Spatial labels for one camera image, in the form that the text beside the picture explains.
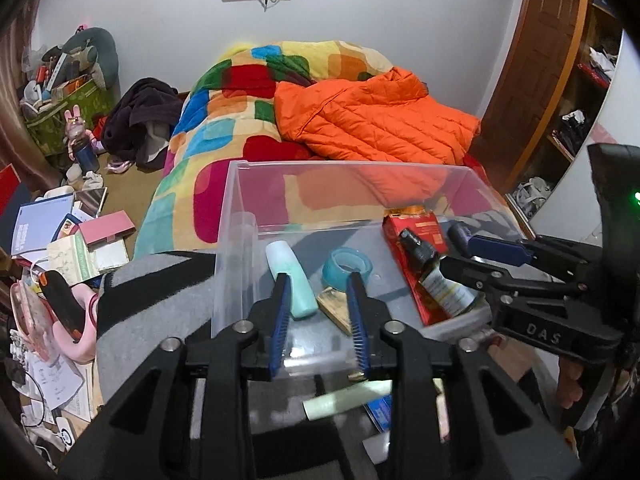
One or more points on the black orange flat object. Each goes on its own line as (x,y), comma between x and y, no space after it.
(62,302)

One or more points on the pink flat box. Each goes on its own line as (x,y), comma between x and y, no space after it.
(107,227)

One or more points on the mint green tube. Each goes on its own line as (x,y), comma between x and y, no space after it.
(302,300)

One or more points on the wooden shelf unit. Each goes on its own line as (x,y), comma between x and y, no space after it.
(575,105)

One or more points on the orange down jacket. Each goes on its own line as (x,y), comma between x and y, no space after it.
(375,120)

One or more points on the colourful patchwork blanket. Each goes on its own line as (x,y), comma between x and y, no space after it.
(225,125)

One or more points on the white sock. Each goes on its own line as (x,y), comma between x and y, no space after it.
(92,181)

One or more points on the brown curtain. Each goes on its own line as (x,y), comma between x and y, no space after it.
(20,85)

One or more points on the dark dropper bottle white label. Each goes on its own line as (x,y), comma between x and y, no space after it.
(450,295)

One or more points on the green fabric bag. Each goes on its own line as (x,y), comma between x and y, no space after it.
(90,105)

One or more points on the white door panel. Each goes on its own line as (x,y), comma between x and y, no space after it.
(620,100)

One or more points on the dark clothes pile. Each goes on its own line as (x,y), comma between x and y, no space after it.
(135,110)

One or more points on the gold foil packet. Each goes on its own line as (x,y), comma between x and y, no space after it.
(335,307)

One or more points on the pink curved plastic object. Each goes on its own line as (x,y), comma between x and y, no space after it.
(82,347)

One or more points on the person's right hand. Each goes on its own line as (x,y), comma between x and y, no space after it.
(570,385)

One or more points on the dark blue folder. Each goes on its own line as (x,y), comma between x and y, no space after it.
(10,230)

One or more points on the pink rabbit toy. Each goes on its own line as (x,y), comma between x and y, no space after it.
(75,120)

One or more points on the dark bundled items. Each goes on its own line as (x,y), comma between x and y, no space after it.
(570,130)

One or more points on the brown notebook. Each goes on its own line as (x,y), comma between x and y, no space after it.
(92,201)

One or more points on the white crumpled clothes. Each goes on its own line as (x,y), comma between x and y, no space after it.
(602,59)

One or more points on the pile of boxes and bottles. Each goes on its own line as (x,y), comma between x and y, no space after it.
(50,80)

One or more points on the brown wooden door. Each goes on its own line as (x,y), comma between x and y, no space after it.
(540,60)

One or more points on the dark blue tube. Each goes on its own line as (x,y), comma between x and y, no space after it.
(457,235)

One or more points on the red cardboard box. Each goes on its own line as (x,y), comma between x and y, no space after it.
(425,224)

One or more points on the teal tape roll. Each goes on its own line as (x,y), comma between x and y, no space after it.
(330,272)

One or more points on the blue notebook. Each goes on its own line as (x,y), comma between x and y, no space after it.
(35,225)

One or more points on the pink transparent pouch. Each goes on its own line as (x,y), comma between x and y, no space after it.
(30,315)

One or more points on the red flat item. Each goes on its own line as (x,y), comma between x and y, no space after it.
(595,74)

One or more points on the pink white scrunchie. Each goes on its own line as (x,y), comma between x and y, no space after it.
(117,165)

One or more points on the white shoes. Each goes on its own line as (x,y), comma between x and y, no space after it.
(532,191)

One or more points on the green white book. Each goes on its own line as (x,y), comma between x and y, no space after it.
(70,260)

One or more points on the blue bottle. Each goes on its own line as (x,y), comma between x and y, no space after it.
(86,155)

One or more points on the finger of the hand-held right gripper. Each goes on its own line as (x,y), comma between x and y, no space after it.
(495,250)
(470,275)

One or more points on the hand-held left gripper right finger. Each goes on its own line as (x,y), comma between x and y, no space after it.
(357,325)

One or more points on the clear plastic storage box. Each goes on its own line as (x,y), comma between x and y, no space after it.
(260,195)

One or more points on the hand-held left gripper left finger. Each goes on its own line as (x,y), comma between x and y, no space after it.
(281,320)

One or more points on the red board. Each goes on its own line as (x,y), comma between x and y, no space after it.
(9,187)

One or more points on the white handwritten paper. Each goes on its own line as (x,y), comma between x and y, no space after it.
(52,380)

